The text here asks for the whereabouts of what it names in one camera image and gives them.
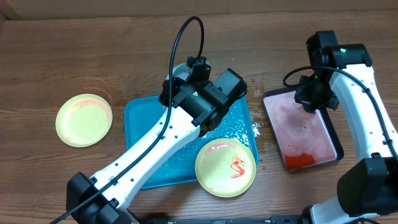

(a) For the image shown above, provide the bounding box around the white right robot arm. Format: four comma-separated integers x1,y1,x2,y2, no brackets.
295,44,397,223

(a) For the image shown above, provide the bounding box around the blue plastic tray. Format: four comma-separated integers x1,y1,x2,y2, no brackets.
124,95,259,190

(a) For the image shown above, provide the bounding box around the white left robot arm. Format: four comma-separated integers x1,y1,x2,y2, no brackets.
54,57,247,224

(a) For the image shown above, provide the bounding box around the black tray with red water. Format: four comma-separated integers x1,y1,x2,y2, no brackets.
262,88,344,172

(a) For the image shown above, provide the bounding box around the yellow plate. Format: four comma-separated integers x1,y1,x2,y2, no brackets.
55,94,113,147
195,138,256,198

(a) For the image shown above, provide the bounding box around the light blue plate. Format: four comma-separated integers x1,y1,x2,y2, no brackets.
164,63,211,113

